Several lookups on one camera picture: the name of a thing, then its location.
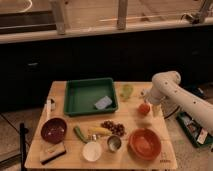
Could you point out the white paper cup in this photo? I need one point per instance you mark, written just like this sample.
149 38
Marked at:
92 151

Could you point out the orange bowl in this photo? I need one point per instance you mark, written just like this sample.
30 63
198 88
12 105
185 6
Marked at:
145 144

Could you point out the yellow banana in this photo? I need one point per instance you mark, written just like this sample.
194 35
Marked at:
99 131

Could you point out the red apple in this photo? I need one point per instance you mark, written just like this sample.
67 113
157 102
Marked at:
144 109

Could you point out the green bin with items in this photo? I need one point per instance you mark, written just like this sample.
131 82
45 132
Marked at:
192 130

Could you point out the small metal cup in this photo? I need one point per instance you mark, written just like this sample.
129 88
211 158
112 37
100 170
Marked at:
114 143

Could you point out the black chair frame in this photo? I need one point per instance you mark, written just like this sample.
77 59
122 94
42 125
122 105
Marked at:
22 146

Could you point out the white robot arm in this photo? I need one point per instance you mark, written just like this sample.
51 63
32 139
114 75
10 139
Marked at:
166 84

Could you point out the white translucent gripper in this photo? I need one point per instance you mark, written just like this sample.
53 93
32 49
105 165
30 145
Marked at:
156 110

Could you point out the green cucumber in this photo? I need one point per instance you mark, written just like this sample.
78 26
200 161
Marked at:
79 134

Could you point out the blue sponge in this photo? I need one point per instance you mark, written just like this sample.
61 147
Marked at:
103 103

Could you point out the bunch of red grapes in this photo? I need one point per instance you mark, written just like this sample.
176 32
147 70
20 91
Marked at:
116 129

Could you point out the dark red bowl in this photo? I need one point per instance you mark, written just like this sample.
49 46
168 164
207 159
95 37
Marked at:
54 130

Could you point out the green plastic tray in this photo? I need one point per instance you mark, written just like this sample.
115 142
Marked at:
82 95

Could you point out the wooden block brush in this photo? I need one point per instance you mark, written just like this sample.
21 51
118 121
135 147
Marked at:
50 152

